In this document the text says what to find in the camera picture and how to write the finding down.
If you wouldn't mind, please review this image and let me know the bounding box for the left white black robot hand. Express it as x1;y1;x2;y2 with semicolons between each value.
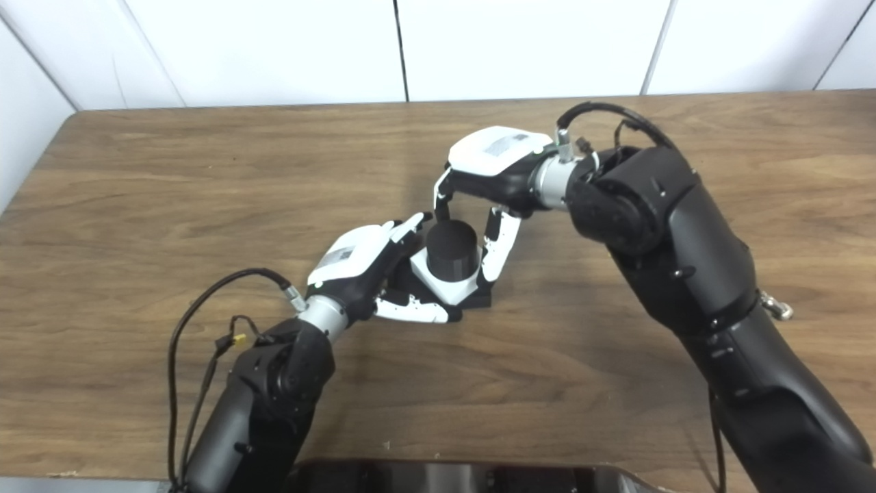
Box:
307;212;463;324

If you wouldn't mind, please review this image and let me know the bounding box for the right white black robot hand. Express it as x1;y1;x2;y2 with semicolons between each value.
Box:
433;126;555;283

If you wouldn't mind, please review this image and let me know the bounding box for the black cylindrical peg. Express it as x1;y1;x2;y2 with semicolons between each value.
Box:
383;220;494;310

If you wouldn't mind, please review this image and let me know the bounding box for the white square piece with hole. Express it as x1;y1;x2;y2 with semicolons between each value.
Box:
409;248;482;307

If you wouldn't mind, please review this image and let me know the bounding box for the silver plug on right arm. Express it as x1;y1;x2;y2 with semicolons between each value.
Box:
758;290;795;322

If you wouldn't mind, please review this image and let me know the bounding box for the dark robot torso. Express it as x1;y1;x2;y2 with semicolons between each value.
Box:
284;459;675;493

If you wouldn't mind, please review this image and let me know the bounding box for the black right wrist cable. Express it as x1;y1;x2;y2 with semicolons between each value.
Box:
556;101;680;162

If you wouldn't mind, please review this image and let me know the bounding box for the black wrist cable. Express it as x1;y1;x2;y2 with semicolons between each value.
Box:
556;101;680;162
167;268;308;488

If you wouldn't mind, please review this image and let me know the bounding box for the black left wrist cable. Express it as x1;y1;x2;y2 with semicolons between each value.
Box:
167;268;308;488

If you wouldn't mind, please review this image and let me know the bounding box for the thin cable with yellow connector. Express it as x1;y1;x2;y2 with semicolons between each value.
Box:
178;315;265;481

